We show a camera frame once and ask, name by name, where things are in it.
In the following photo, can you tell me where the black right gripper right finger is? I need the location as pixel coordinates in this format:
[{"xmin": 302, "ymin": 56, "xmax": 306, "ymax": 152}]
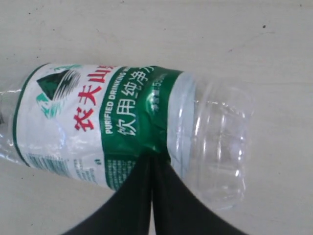
[{"xmin": 151, "ymin": 154, "xmax": 245, "ymax": 235}]

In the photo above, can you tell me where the clear plastic water bottle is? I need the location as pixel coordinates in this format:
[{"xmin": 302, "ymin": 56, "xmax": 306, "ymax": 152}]
[{"xmin": 0, "ymin": 63, "xmax": 252, "ymax": 209}]

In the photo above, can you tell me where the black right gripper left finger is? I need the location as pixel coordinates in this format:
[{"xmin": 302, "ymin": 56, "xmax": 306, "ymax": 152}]
[{"xmin": 64, "ymin": 155, "xmax": 152, "ymax": 235}]

